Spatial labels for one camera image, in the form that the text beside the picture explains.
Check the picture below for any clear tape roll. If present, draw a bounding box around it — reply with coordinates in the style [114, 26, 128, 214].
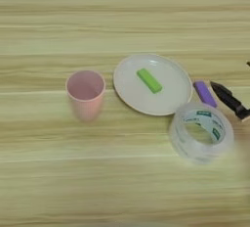
[168, 102, 235, 165]

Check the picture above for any white round plate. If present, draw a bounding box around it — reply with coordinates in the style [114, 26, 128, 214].
[112, 53, 194, 117]

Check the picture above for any pink plastic cup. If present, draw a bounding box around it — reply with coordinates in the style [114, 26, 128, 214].
[65, 69, 106, 122]

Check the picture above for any purple rectangular block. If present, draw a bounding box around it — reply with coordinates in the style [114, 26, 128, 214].
[192, 80, 219, 109]

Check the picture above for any green rectangular block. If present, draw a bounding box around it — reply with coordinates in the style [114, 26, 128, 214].
[136, 68, 163, 95]

